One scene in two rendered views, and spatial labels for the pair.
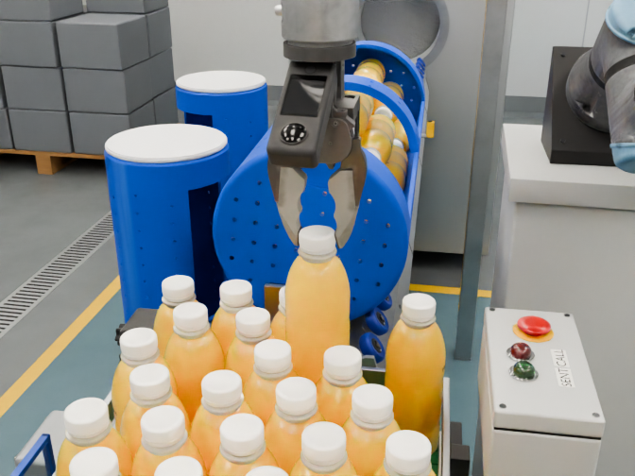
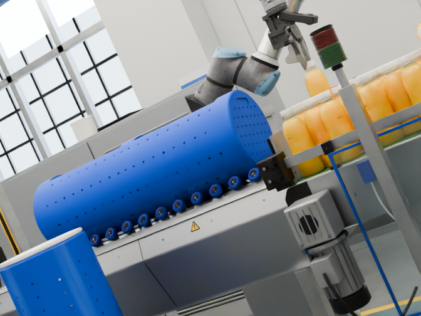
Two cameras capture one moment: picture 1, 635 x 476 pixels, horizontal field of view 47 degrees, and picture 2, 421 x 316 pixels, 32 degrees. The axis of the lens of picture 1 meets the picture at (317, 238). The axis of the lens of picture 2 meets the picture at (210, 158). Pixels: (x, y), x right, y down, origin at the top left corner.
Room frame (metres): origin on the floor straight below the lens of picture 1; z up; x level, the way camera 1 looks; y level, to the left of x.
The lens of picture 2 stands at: (0.35, 2.35, 1.12)
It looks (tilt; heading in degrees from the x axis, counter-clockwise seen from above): 1 degrees down; 288
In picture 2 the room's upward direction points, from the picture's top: 24 degrees counter-clockwise
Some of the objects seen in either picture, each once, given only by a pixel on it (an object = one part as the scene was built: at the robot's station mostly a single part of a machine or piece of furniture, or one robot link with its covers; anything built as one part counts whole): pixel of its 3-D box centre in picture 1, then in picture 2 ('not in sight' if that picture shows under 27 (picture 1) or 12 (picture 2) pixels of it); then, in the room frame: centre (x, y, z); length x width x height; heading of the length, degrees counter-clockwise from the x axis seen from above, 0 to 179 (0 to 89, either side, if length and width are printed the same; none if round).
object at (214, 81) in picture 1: (221, 81); not in sight; (2.30, 0.30, 1.03); 0.28 x 0.28 x 0.01
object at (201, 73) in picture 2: not in sight; (200, 76); (1.59, -1.83, 1.48); 0.24 x 0.12 x 0.08; 177
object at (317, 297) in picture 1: (317, 324); (321, 94); (0.71, 0.00, 1.10); 0.07 x 0.07 x 0.19
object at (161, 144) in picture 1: (166, 142); (41, 247); (1.65, 0.35, 1.03); 0.28 x 0.28 x 0.01
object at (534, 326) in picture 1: (533, 327); not in sight; (0.70, -0.24, 1.11); 0.04 x 0.04 x 0.01
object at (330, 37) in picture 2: not in sight; (324, 39); (0.58, 0.44, 1.23); 0.06 x 0.06 x 0.04
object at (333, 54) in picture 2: not in sight; (332, 56); (0.58, 0.44, 1.18); 0.06 x 0.06 x 0.05
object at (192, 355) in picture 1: (197, 391); (322, 133); (0.73, 0.15, 1.00); 0.07 x 0.07 x 0.19
